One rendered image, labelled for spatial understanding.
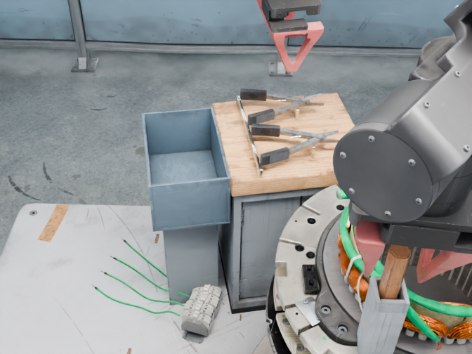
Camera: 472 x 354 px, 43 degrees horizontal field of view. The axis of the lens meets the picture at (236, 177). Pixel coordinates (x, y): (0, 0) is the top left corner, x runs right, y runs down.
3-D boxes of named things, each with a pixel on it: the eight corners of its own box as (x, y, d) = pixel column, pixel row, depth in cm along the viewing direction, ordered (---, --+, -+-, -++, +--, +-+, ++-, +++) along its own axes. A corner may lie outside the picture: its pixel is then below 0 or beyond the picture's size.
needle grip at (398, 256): (385, 307, 50) (398, 260, 46) (373, 293, 51) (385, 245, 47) (400, 301, 51) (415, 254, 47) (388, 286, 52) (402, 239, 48)
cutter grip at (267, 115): (249, 126, 85) (249, 116, 84) (246, 123, 85) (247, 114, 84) (274, 119, 86) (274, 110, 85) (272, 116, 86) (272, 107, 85)
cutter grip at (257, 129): (251, 135, 83) (251, 126, 82) (251, 132, 84) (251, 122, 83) (279, 137, 83) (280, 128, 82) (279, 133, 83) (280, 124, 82)
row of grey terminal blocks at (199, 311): (206, 345, 92) (205, 329, 89) (177, 337, 93) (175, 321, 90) (225, 296, 99) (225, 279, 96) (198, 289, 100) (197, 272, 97)
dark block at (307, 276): (314, 269, 63) (315, 260, 62) (318, 295, 60) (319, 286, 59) (300, 269, 63) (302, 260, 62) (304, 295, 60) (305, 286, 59)
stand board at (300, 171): (232, 197, 79) (232, 183, 77) (212, 115, 93) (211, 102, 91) (375, 182, 82) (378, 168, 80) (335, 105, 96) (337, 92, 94)
